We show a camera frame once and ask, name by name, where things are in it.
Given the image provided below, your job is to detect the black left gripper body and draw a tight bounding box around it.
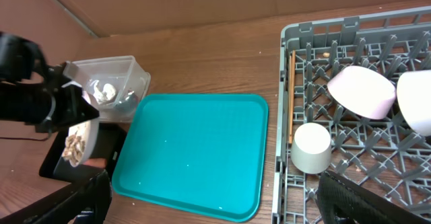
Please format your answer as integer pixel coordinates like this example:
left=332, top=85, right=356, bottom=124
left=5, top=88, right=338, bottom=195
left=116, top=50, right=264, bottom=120
left=34, top=62, right=99, bottom=133

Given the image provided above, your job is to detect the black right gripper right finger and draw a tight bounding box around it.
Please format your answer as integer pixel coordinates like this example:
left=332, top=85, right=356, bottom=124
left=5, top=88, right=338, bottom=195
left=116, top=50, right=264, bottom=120
left=317, top=171, right=428, bottom=224

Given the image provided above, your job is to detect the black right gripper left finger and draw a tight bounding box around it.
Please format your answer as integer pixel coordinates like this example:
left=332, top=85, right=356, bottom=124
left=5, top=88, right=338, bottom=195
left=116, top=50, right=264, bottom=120
left=1, top=170, right=112, bottom=224

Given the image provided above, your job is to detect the white plate with food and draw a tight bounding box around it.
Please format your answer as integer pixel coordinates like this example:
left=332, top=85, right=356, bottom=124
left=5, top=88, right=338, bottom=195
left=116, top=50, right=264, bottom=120
left=61, top=89, right=100, bottom=168

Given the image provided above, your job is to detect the white paper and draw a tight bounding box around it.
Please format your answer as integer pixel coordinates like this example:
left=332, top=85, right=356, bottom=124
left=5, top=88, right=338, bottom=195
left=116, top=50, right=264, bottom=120
left=92, top=80, right=117, bottom=104

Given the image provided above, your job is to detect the white paper cup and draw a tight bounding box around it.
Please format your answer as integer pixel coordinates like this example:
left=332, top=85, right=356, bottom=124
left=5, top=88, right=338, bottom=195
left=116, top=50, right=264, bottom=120
left=290, top=122, right=331, bottom=174

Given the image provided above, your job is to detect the pink bowl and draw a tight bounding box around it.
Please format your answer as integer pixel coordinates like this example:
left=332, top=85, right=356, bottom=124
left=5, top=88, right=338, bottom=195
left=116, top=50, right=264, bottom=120
left=327, top=66, right=396, bottom=120

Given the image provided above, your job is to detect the white bowl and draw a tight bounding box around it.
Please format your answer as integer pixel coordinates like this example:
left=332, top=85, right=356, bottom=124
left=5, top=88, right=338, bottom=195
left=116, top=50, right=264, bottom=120
left=397, top=70, right=430, bottom=137

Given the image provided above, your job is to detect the wooden chopstick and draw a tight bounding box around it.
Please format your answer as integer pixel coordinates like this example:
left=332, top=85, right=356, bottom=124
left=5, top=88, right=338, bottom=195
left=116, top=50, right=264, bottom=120
left=290, top=50, right=296, bottom=144
left=288, top=54, right=293, bottom=144

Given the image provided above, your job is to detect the orange carrot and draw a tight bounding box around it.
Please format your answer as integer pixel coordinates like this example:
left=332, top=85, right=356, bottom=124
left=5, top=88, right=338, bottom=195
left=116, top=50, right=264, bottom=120
left=84, top=158, right=107, bottom=168

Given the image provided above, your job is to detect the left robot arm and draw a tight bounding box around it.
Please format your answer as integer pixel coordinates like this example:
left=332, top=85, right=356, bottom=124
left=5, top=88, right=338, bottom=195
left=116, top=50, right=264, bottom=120
left=1, top=32, right=99, bottom=133

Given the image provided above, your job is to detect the grey dishwasher rack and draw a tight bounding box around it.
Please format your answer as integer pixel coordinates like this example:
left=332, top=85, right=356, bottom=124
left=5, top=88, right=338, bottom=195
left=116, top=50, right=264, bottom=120
left=271, top=6, right=430, bottom=223

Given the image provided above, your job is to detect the clear plastic bin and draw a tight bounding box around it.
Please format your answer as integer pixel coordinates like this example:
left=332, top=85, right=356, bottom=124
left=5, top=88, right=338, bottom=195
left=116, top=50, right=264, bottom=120
left=72, top=56, right=151, bottom=122

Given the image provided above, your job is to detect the black tray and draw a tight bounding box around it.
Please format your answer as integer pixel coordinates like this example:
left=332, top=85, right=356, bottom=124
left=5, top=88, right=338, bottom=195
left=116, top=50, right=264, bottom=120
left=38, top=122, right=128, bottom=184

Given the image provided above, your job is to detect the teal plastic tray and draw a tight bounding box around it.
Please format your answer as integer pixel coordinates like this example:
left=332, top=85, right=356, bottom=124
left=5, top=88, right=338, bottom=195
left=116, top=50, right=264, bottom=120
left=111, top=94, right=269, bottom=222

